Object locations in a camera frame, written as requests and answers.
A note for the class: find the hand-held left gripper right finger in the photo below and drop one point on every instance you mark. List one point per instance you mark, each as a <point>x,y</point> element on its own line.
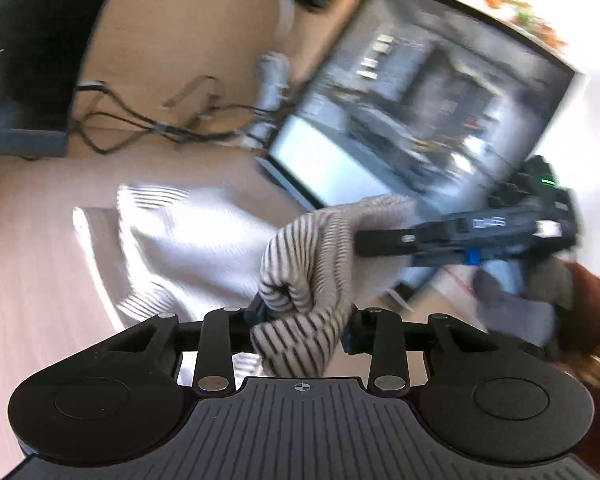
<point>351,344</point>

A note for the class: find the beige striped knit garment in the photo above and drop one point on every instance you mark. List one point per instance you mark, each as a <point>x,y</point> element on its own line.
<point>310,270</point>

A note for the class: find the white glass-sided computer case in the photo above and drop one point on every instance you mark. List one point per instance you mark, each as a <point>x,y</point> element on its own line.
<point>405,110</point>

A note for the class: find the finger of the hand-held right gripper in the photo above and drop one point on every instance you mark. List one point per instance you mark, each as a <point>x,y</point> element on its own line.
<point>390,242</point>

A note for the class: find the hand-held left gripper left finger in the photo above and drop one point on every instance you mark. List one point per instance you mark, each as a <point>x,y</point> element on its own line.
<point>244,331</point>

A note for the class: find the orange artificial flowers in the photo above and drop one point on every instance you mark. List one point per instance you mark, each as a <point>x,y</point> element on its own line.
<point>525,10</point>

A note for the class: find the white box with red print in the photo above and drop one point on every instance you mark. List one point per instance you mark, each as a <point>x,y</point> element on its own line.
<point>445,285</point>

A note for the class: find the person's right hand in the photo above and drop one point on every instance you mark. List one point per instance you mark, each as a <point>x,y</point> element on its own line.
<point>520,305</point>

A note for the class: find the black curved monitor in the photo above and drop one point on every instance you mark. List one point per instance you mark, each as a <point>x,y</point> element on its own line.
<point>30,35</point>

